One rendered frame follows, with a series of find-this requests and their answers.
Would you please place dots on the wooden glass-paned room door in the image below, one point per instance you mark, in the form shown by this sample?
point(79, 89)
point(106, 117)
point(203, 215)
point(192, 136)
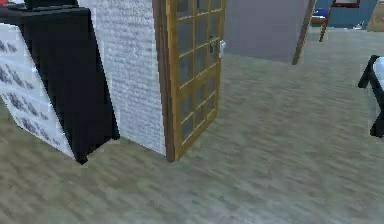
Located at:
point(196, 76)

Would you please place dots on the black white chest of drawers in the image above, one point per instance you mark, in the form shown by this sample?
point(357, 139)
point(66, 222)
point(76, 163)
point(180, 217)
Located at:
point(66, 83)

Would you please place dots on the brown wooden chair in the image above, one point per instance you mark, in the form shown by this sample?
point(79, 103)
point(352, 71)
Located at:
point(325, 20)

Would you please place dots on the black object on chest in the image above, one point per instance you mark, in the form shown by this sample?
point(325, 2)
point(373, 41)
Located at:
point(50, 3)

